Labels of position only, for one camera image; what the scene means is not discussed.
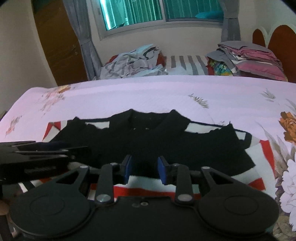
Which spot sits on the folded pink grey bedding stack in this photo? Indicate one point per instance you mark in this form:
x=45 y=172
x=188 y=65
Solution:
x=249 y=60

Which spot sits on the red white scalloped headboard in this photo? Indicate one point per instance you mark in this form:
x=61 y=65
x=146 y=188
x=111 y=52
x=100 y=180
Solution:
x=281 y=41

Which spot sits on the colourful floral cloth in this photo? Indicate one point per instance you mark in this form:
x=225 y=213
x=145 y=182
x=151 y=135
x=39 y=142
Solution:
x=218 y=68

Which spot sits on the grey curtain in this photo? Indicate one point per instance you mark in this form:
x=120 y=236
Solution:
x=77 y=13
x=230 y=27

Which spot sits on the crumpled light blue clothes pile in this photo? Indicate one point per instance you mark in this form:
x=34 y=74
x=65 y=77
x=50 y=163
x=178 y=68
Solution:
x=140 y=62

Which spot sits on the pink floral bed sheet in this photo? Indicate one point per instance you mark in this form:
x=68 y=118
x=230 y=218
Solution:
x=63 y=208

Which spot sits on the left grey curtain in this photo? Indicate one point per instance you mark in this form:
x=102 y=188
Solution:
x=77 y=13

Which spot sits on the striped black red white sweater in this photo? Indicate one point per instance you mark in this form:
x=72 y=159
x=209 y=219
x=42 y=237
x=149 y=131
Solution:
x=148 y=136

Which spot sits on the grey white striped mattress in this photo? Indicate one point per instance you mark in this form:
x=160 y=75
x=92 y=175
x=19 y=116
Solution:
x=187 y=65

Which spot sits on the window with green glass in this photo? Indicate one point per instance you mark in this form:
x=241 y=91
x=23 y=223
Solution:
x=114 y=17

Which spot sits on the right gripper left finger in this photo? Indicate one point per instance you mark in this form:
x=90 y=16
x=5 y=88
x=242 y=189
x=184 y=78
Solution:
x=110 y=175

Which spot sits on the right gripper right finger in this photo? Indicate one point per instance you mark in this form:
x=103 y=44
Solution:
x=178 y=175

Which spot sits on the brown wooden door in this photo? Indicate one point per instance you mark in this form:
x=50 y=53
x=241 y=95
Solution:
x=59 y=42

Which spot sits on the right grey curtain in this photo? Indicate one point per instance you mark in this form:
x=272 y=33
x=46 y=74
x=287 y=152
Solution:
x=230 y=27

